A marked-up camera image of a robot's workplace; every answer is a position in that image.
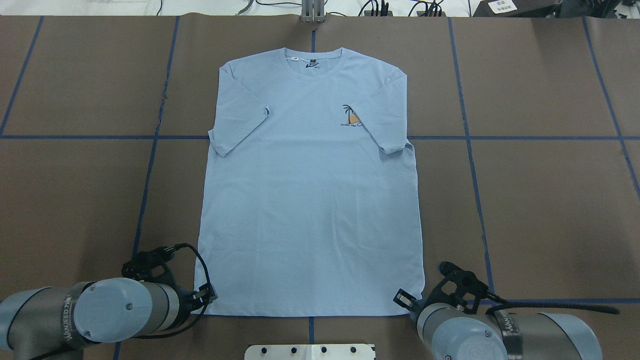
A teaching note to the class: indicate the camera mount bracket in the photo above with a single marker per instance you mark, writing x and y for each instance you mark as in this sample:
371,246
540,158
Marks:
313,11

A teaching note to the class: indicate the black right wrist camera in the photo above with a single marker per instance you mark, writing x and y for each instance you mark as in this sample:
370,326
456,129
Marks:
460,289

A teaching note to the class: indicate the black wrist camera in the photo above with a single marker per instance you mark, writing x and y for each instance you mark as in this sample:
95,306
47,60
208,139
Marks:
151,266
460,289

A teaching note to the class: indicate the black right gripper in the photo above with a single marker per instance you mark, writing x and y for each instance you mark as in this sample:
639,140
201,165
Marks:
414,303

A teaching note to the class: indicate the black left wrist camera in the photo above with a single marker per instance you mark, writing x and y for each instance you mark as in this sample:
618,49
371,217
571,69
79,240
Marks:
151,266

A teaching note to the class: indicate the light blue t-shirt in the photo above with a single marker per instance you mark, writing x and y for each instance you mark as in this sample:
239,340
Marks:
310,201

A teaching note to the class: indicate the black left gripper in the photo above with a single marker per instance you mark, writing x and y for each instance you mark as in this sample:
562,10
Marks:
188,299

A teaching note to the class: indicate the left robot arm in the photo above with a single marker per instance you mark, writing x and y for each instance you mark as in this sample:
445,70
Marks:
59,323

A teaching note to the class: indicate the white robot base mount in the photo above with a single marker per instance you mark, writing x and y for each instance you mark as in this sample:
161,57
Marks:
331,351

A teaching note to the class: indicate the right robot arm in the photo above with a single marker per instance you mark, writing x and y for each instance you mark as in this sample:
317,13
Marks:
450,334

